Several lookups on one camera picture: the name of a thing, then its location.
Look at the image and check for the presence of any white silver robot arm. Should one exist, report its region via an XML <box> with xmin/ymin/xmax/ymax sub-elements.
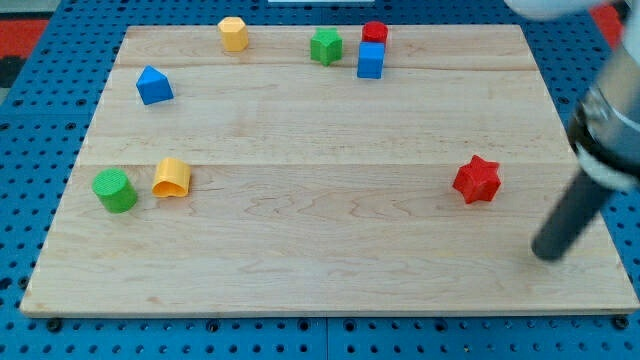
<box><xmin>568</xmin><ymin>1</ymin><xmax>639</xmax><ymax>190</ymax></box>

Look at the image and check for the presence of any green star block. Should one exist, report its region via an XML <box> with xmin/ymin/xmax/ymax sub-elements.
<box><xmin>310</xmin><ymin>28</ymin><xmax>343</xmax><ymax>66</ymax></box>

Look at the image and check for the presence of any red star block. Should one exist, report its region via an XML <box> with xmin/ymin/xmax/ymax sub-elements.
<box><xmin>452</xmin><ymin>155</ymin><xmax>501</xmax><ymax>204</ymax></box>

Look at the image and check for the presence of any wooden board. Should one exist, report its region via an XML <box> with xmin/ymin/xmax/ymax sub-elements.
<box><xmin>21</xmin><ymin>25</ymin><xmax>639</xmax><ymax>318</ymax></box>

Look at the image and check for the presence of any blue cube block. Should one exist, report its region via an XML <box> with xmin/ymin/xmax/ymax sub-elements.
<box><xmin>356</xmin><ymin>42</ymin><xmax>385</xmax><ymax>79</ymax></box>

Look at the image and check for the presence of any yellow arch block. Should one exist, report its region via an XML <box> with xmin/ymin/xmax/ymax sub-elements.
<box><xmin>151</xmin><ymin>157</ymin><xmax>191</xmax><ymax>198</ymax></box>

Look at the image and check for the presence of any red cylinder block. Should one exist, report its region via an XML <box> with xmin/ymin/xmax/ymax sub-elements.
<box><xmin>361</xmin><ymin>21</ymin><xmax>389</xmax><ymax>44</ymax></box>

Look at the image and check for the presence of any yellow hexagon block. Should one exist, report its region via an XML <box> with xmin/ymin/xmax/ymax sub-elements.
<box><xmin>217</xmin><ymin>17</ymin><xmax>249</xmax><ymax>52</ymax></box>

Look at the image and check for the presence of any blue triangle block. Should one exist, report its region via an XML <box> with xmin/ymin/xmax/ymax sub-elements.
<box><xmin>136</xmin><ymin>65</ymin><xmax>174</xmax><ymax>105</ymax></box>

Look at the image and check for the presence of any green cylinder block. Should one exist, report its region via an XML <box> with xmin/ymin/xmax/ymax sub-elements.
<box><xmin>92</xmin><ymin>168</ymin><xmax>137</xmax><ymax>213</ymax></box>

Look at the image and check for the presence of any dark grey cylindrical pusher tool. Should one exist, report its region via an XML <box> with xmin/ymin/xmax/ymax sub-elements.
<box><xmin>531</xmin><ymin>170</ymin><xmax>613</xmax><ymax>262</ymax></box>

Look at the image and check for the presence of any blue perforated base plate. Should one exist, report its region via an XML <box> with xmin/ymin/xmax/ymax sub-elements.
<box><xmin>1</xmin><ymin>0</ymin><xmax>639</xmax><ymax>359</ymax></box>

